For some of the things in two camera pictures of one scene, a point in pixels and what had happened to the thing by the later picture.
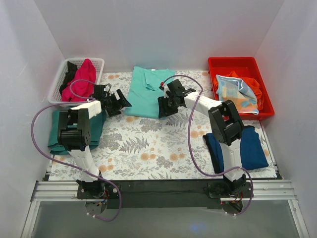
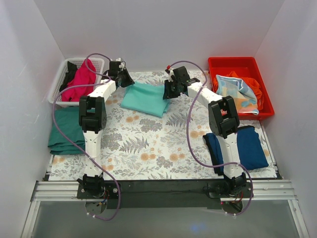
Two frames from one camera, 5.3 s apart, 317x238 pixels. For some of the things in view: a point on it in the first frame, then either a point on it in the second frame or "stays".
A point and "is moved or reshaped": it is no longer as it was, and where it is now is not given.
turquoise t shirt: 144,91 is moved or reshaped
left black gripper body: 115,102 -> 125,79
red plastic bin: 246,67 stays
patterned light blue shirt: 234,89 stays
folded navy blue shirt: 252,154 stays
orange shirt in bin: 249,83 stays
